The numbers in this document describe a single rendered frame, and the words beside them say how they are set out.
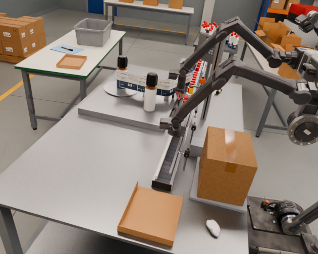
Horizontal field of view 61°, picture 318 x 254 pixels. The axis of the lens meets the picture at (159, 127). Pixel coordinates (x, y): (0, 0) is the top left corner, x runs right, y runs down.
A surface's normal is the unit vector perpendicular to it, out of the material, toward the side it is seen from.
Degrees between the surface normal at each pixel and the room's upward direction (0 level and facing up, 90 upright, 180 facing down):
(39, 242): 0
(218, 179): 90
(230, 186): 90
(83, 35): 95
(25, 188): 0
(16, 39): 90
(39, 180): 0
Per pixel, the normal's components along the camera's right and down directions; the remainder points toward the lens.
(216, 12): -0.11, 0.53
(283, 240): 0.10, -0.84
